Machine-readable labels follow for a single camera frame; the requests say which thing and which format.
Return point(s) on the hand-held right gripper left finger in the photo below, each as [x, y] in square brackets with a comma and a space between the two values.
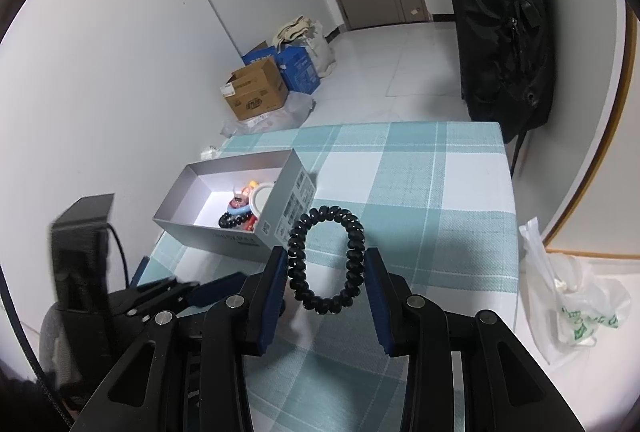
[272, 302]

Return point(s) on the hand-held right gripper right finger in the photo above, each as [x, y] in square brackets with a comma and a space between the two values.
[380, 302]

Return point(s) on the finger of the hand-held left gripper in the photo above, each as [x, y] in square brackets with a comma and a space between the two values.
[155, 297]
[220, 289]

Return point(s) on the grey cardboard box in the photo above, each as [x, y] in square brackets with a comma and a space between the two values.
[240, 242]

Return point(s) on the pink cartoon figure hair clip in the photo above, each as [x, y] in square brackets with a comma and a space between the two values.
[247, 191]

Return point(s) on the teal checkered tablecloth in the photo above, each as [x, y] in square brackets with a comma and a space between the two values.
[425, 222]

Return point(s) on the grey chair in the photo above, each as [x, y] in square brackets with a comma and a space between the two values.
[52, 342]

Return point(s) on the crumpled white paper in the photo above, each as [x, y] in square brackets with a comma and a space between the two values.
[210, 153]

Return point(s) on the clear plastic bag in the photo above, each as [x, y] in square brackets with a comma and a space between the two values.
[295, 109]

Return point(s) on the white plastic bag green print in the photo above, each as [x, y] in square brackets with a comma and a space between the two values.
[575, 292]

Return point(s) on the brown cardboard box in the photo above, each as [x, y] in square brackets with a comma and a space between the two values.
[255, 92]

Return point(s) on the blue cardboard box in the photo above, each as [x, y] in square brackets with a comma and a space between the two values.
[300, 69]

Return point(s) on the plain white plastic bag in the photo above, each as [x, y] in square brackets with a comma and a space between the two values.
[322, 49]

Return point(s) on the beige tote bag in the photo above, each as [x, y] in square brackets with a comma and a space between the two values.
[295, 29]

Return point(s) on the wood-framed white board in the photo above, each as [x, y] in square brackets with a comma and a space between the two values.
[615, 162]

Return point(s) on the black backpack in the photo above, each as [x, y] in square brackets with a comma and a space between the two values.
[500, 37]

